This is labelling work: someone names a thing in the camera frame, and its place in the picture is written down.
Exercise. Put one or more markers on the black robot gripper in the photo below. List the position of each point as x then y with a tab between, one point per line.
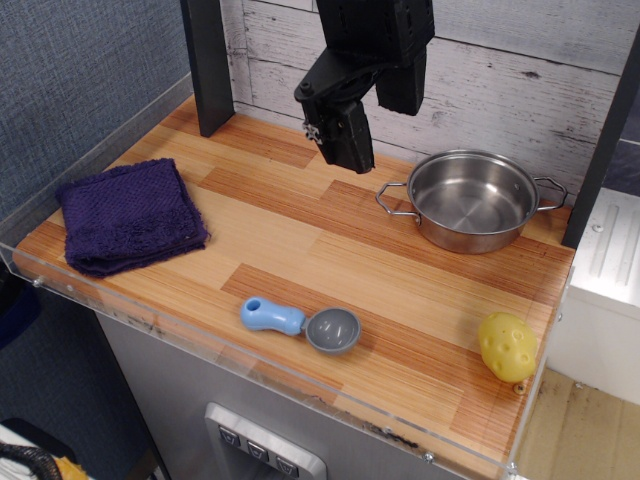
379	44

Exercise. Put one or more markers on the stainless steel pot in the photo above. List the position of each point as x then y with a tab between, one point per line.
471	201

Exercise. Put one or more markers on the purple folded towel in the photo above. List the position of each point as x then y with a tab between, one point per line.
129	217

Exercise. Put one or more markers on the blue grey toy scoop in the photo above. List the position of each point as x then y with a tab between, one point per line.
331	331

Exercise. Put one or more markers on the yellow toy potato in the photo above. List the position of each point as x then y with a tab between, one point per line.
508	347

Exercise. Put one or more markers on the white aluminium box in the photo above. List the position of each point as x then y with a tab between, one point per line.
596	338

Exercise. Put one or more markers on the silver toy fridge dispenser panel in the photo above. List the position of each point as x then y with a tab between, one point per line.
247	450

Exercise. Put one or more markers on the clear acrylic table guard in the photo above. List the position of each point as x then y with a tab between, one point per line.
411	400

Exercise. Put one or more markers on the yellow black object bottom left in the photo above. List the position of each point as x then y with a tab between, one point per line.
34	463

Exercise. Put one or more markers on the black vertical post left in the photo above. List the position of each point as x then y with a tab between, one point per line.
206	45

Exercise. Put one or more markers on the black vertical post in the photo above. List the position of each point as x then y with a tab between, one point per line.
206	45
605	148

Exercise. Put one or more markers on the black vertical post right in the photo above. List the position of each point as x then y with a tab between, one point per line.
605	148

